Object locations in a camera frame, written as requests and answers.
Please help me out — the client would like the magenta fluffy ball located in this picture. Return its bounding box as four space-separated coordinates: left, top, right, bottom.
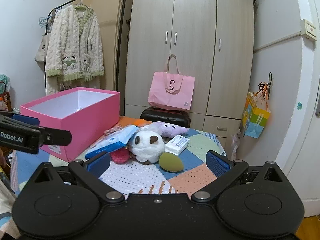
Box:
110 147 131 164

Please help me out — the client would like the blue white tissue pack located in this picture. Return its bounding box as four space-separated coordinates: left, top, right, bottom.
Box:
85 125 138 159

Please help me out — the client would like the small white tissue pack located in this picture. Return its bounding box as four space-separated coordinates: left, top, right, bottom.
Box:
165 135 189 156

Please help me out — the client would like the green beauty sponge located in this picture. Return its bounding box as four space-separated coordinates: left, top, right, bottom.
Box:
158 152 184 172

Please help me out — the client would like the white brown plush ball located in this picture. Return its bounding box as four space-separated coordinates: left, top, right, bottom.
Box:
128 131 165 164

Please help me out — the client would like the purple plush toy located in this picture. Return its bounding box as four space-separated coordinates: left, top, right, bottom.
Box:
141 121 189 138

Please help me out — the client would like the orange beauty sponge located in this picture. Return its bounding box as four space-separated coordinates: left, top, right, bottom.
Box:
133 119 152 127

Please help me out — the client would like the pink floral cloth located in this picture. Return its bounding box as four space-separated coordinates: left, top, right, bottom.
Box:
104 124 123 136

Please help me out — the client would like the red woven basket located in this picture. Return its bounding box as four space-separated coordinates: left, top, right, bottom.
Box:
1 81 12 111

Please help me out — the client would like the pink cardboard storage box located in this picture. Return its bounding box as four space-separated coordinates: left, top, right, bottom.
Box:
20 87 120 162

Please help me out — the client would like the patchwork knitted blanket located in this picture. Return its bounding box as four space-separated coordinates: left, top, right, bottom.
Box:
10 129 226 196

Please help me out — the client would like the beige canvas bag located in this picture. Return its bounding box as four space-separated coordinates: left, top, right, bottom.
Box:
35 33 50 70

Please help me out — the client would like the colourful paper gift bag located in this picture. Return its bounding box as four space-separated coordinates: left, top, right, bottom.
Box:
242 82 271 139

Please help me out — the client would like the black suitcase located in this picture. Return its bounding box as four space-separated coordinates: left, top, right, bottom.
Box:
140 107 191 128

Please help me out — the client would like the white door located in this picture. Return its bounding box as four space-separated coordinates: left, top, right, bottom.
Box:
276 0 319 217

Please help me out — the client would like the cream knitted cardigan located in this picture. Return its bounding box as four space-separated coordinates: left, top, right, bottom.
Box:
45 4 105 95

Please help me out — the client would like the pink tote bag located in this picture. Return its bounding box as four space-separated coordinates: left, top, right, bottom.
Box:
148 54 195 111

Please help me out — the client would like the grey wooden wardrobe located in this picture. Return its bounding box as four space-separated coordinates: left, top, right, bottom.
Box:
124 0 254 145

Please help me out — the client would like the black clothes rack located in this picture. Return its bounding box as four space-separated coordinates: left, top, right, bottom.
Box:
45 0 132 113

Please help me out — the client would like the white wall switch box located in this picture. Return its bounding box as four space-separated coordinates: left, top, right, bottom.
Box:
300 19 317 42

